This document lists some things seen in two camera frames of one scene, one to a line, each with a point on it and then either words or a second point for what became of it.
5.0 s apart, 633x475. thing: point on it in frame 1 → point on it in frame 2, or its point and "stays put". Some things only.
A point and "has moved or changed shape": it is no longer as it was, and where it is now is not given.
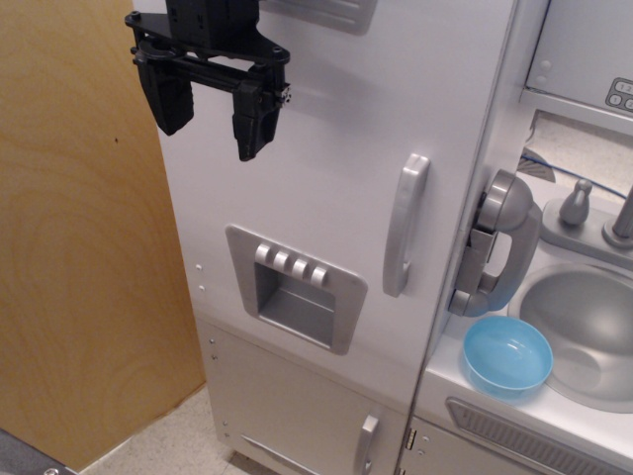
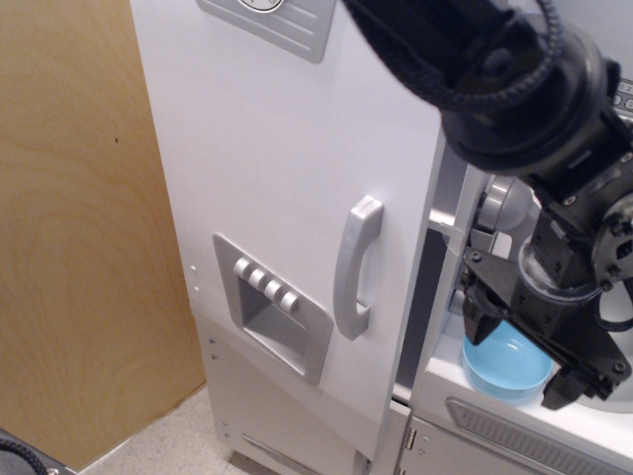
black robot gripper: x=215 y=43 → x=582 y=245
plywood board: x=96 y=332 stays put
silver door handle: x=403 y=224 → x=363 y=226
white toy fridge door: x=340 y=244 has moved or changed shape
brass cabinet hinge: x=410 y=438 stays put
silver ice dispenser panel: x=316 y=301 → x=272 y=314
